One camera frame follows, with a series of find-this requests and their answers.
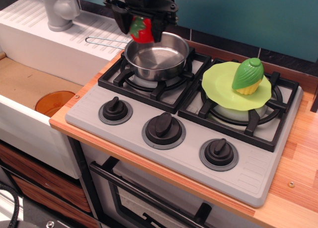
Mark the light green plastic plate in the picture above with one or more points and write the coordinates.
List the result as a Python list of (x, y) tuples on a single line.
[(217, 84)]

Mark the wooden drawer front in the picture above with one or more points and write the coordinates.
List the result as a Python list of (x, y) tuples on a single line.
[(47, 186)]

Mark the red toy strawberry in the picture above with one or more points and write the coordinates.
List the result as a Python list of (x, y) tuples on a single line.
[(141, 30)]

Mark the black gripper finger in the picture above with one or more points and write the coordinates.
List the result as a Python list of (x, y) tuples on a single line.
[(123, 18), (158, 27)]

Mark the grey toy faucet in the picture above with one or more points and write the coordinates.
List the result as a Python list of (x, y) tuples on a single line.
[(60, 14)]

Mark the black right burner grate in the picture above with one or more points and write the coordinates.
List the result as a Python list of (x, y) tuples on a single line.
[(261, 127)]

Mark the black burner grate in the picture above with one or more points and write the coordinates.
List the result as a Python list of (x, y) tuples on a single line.
[(166, 95), (261, 127)]

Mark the white toy sink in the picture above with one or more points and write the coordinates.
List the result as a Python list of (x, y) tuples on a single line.
[(35, 61)]

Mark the black oven door handle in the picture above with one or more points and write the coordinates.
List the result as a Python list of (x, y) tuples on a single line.
[(106, 171)]

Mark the black middle stove knob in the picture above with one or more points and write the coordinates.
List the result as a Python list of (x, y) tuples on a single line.
[(163, 132)]

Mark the black left burner grate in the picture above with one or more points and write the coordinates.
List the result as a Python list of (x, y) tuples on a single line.
[(166, 95)]

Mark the black stove knob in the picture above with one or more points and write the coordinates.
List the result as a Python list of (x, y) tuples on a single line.
[(115, 112), (163, 132), (219, 155)]

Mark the stainless steel pot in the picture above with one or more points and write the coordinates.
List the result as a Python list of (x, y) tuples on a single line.
[(158, 61)]

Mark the grey toy stove top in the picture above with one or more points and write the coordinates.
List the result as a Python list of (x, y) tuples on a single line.
[(202, 129)]

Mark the black left stove knob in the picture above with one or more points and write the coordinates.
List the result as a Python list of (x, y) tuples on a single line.
[(115, 112)]

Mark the green yellow toy corncob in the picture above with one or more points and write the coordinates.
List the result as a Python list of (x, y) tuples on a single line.
[(248, 76)]

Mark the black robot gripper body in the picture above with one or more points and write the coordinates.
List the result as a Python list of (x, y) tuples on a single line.
[(148, 8)]

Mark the black right stove knob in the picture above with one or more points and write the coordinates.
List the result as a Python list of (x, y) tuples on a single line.
[(219, 155)]

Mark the orange plastic cup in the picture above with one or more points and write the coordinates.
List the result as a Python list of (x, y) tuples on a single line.
[(52, 102)]

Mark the oven door with window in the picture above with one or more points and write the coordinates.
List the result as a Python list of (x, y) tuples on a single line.
[(140, 200)]

